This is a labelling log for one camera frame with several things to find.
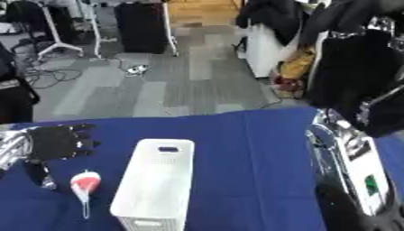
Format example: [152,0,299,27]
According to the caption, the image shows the red white toy with handle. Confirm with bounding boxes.
[69,169,103,221]

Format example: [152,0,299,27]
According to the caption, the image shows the black floor cable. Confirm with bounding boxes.
[19,66,84,90]

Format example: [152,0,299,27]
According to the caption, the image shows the yellow bag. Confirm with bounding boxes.
[279,47,317,79]

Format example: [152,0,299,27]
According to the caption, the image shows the black jacket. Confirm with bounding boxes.
[234,0,308,47]

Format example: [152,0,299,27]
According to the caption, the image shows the black chair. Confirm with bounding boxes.
[0,42,43,125]

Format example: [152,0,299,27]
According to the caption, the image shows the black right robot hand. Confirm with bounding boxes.
[308,28,404,139]

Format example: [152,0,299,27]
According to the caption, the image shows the white plastic perforated box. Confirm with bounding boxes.
[107,138,197,231]

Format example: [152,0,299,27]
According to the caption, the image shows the white cabinet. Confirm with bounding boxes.
[243,23,290,79]

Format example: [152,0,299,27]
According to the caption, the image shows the white tripod stand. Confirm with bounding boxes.
[34,0,87,61]

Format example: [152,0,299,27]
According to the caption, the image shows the red bag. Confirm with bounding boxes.
[268,72,308,99]

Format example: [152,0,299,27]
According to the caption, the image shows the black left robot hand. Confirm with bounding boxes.
[22,123,103,191]

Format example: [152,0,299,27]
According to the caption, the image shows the white power strip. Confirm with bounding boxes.
[124,63,153,78]

